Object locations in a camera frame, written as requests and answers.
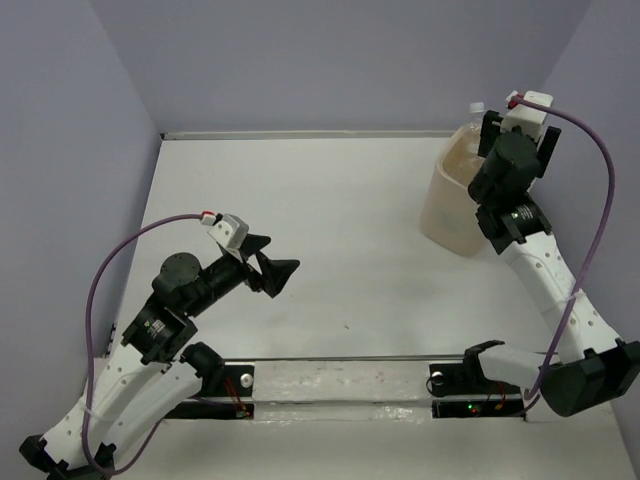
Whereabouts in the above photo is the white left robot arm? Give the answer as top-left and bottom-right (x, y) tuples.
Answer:
(19, 234), (300, 479)

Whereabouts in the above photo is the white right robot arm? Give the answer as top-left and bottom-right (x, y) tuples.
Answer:
(460, 111), (639, 417)

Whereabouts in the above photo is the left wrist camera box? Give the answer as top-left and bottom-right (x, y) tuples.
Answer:
(208, 214), (249, 251)

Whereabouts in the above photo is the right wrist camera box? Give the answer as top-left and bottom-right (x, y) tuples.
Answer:
(501, 90), (554, 143)

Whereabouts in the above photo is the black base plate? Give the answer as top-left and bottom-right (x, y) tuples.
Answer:
(165, 362), (255, 420)
(425, 363), (526, 419)

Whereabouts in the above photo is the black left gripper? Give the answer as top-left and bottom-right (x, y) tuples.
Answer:
(188, 233), (301, 316)

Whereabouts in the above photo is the clear white-capped plastic bottle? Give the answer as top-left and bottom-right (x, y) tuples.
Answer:
(468, 102), (485, 134)

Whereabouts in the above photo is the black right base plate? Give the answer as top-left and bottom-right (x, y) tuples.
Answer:
(425, 363), (526, 419)

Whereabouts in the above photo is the cream plastic bin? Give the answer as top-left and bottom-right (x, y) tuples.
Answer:
(419, 125), (486, 257)

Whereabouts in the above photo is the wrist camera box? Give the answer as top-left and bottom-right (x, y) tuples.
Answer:
(501, 90), (554, 143)
(208, 214), (249, 251)

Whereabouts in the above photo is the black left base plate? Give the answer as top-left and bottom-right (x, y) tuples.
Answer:
(165, 362), (255, 420)

